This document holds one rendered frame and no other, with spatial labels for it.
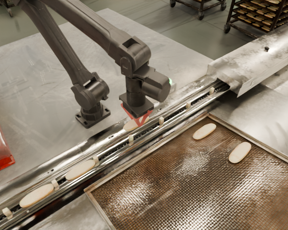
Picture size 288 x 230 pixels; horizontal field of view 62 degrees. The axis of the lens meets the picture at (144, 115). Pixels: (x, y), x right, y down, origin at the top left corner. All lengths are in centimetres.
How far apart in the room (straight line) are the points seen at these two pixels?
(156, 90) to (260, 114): 57
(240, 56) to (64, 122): 81
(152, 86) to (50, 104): 57
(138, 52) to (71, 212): 45
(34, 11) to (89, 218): 62
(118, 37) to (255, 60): 73
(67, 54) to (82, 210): 48
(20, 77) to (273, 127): 112
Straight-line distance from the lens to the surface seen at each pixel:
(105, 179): 73
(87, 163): 81
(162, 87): 61
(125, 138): 86
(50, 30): 85
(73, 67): 84
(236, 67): 112
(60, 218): 71
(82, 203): 71
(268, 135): 102
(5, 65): 141
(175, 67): 123
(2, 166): 93
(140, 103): 71
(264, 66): 117
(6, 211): 80
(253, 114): 107
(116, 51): 63
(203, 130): 83
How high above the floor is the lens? 152
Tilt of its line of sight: 46 degrees down
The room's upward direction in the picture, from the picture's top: straight up
